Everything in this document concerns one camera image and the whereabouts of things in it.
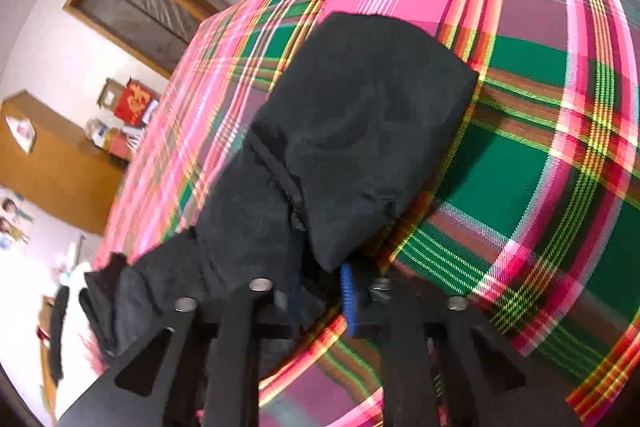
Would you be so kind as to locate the brown cardboard box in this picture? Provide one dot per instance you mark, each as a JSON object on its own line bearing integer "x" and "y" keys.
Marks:
{"x": 110, "y": 95}

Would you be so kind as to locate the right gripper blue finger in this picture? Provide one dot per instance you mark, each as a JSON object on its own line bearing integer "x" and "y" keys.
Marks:
{"x": 356, "y": 299}

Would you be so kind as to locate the stack of colourful tins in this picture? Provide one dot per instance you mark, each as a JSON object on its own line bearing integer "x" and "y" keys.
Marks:
{"x": 121, "y": 143}

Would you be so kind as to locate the pink plaid bed sheet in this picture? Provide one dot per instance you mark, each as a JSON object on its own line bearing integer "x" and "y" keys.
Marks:
{"x": 535, "y": 215}

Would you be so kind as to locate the black puffer jacket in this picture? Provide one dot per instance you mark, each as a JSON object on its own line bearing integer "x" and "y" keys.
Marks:
{"x": 348, "y": 137}

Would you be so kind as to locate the wooden headboard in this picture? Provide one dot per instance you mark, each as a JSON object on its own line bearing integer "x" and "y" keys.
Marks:
{"x": 49, "y": 387}

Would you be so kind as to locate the wooden wardrobe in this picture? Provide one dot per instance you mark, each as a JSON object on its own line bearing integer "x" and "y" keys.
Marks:
{"x": 64, "y": 174}

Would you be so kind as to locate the black pillow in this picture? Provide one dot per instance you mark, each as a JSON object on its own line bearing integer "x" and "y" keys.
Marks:
{"x": 58, "y": 313}

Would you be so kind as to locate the red gift box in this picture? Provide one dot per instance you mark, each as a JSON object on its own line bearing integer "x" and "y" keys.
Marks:
{"x": 134, "y": 102}

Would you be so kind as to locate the cartoon wall poster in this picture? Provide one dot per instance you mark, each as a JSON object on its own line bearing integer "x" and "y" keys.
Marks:
{"x": 18, "y": 218}

